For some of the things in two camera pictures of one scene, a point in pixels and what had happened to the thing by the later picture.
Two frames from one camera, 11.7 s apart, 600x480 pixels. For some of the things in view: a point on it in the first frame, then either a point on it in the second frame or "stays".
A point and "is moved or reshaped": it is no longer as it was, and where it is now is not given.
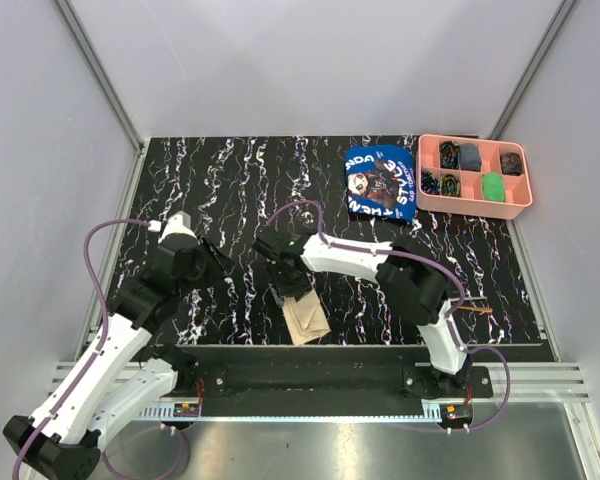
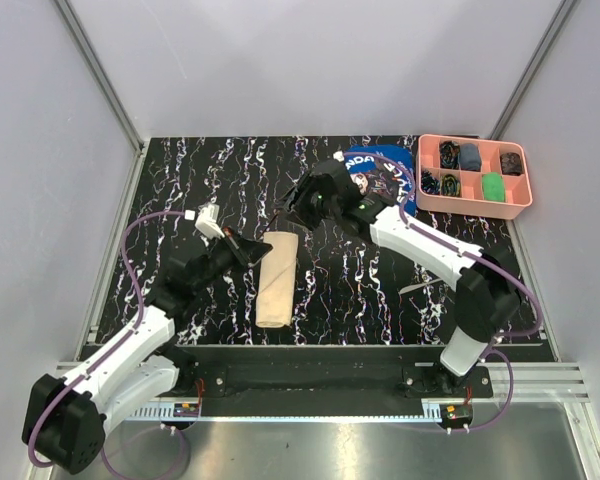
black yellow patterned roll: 450,185 stays
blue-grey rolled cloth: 469,156 stays
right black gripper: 283,290 -> 302,189
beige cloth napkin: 306,318 is moved or reshaped
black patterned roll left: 429,184 stays
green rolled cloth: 493,187 stays
